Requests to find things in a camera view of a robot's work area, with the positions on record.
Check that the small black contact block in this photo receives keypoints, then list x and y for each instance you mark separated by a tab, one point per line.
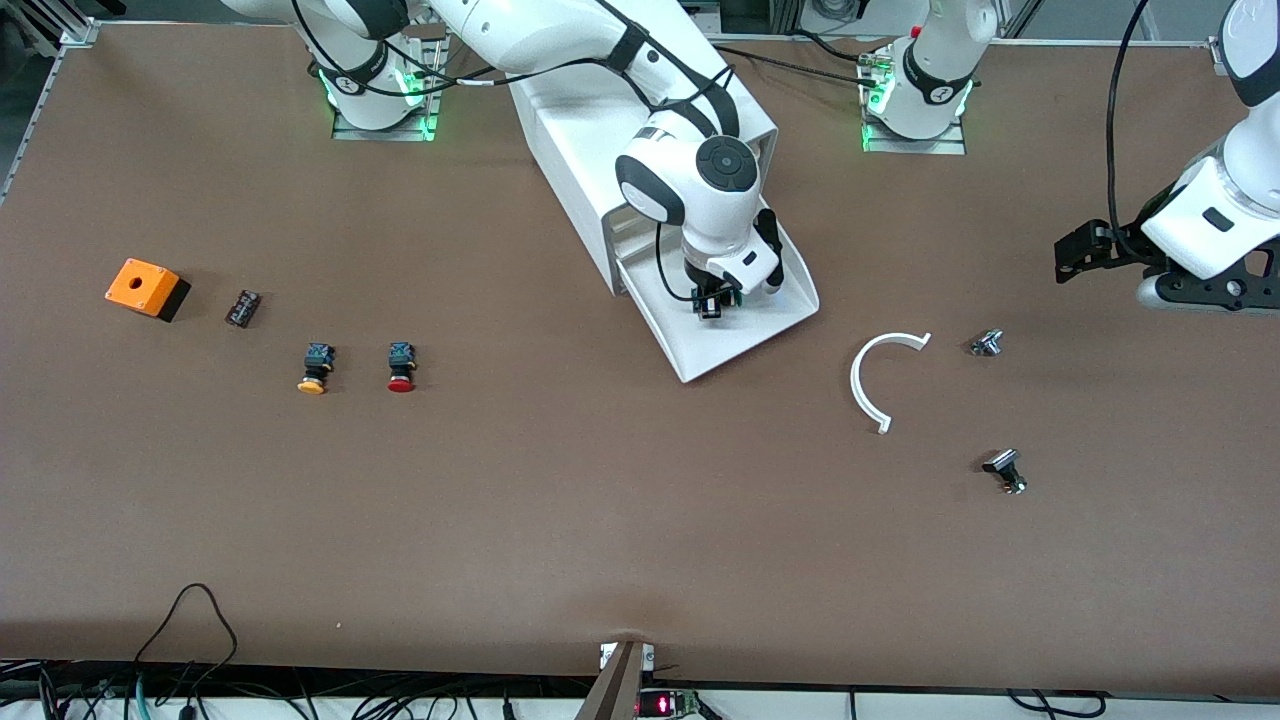
243	308

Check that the yellow push button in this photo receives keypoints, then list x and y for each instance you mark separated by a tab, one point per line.
316	368

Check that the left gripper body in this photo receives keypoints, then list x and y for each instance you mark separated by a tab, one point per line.
1128	246

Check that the red LED display board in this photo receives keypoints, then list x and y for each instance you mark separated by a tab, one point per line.
665	704

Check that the green push button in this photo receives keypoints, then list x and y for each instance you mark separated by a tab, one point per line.
709	309

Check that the small silver metal switch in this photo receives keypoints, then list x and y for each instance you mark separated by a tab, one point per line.
986	343

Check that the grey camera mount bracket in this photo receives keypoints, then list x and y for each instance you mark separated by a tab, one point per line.
615	685

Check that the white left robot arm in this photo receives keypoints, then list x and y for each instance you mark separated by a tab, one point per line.
930	110

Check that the red push button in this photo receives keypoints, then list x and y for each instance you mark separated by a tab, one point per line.
401	367

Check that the orange box with hole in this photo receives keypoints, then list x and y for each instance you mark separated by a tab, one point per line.
140	285

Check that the black knob selector switch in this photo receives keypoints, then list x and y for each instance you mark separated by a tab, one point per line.
1005	470

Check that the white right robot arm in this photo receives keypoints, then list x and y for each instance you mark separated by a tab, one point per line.
560	30

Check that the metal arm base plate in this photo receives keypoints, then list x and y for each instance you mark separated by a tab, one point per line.
345	133
950	147

